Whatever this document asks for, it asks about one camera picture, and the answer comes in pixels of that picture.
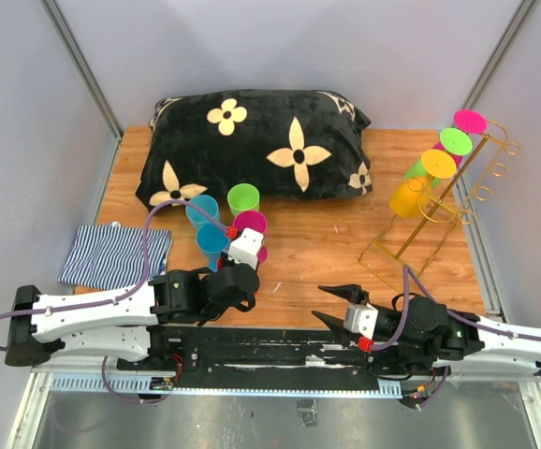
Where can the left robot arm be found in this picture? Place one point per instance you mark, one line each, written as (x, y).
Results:
(117, 322)

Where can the yellow wine glass orange base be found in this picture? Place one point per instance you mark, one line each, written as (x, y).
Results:
(411, 197)

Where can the light green wine glass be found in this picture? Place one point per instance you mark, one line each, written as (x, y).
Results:
(243, 197)

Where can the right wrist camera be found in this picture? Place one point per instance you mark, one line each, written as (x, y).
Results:
(361, 319)

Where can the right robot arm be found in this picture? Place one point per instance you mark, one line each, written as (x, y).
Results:
(417, 336)

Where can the green glass yellow base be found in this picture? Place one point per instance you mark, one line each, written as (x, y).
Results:
(437, 164)

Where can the teal glass green base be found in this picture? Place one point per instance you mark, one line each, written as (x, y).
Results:
(211, 241)

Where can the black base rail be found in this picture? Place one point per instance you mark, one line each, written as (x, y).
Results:
(224, 360)

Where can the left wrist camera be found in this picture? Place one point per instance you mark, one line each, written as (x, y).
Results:
(248, 248)

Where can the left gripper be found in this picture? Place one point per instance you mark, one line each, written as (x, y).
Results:
(229, 265)

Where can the blue wine glass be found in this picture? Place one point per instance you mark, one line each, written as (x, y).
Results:
(200, 209)

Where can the magenta glass green base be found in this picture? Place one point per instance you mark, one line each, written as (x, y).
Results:
(455, 142)

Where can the gold wire glass rack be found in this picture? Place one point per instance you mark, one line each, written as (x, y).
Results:
(399, 233)

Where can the blue white striped cloth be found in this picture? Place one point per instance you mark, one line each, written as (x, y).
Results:
(110, 256)

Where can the pink base wine glass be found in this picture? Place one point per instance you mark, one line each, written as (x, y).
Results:
(470, 121)

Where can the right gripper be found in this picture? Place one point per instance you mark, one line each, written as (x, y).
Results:
(351, 292)

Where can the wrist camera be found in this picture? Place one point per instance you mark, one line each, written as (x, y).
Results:
(361, 319)
(248, 248)

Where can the black floral plush pillow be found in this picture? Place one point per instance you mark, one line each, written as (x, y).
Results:
(296, 144)

